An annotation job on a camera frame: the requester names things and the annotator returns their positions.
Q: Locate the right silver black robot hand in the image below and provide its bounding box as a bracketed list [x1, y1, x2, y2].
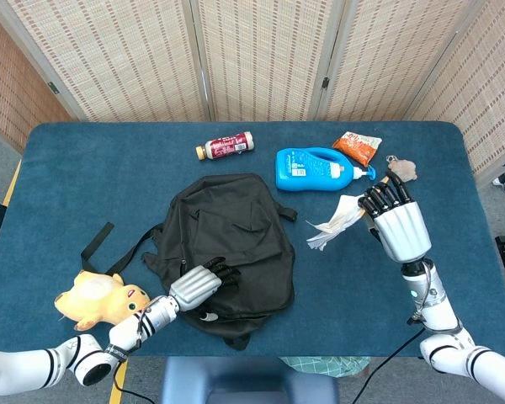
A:
[357, 170, 432, 262]

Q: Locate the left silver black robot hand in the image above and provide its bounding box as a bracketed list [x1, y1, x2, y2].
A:
[168, 256, 242, 323]

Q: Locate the white notebook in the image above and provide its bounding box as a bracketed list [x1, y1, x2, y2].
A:
[306, 178, 391, 253]

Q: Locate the black fabric backpack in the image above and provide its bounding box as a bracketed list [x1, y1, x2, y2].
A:
[80, 173, 299, 351]

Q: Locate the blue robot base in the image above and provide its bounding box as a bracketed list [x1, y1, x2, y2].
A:
[160, 356, 340, 404]

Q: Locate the orange snack packet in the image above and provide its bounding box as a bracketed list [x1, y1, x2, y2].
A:
[332, 130, 383, 167]

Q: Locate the yellow plush animal toy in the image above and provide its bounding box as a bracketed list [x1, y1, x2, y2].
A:
[53, 269, 152, 332]

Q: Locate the blue pump lotion bottle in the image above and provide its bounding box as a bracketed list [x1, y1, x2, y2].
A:
[275, 146, 377, 193]

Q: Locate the blue felt table cover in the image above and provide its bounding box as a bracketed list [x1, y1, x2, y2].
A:
[0, 120, 505, 359]

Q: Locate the drink bottle with red label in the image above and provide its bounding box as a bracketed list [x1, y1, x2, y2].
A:
[195, 131, 256, 162]

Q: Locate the green checked cloth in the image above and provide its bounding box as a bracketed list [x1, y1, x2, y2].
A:
[279, 355, 371, 379]

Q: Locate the woven folding screen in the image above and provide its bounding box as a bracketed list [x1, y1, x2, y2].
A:
[0, 0, 505, 178]

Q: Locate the beige fluffy plush keychain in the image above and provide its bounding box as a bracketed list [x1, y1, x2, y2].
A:
[385, 154, 418, 182]

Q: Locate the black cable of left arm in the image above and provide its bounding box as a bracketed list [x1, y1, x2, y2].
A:
[112, 361, 163, 404]

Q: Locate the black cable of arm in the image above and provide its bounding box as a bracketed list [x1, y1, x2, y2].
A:
[112, 361, 163, 404]
[351, 327, 426, 404]

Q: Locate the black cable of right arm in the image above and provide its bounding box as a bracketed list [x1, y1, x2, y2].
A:
[351, 327, 426, 404]

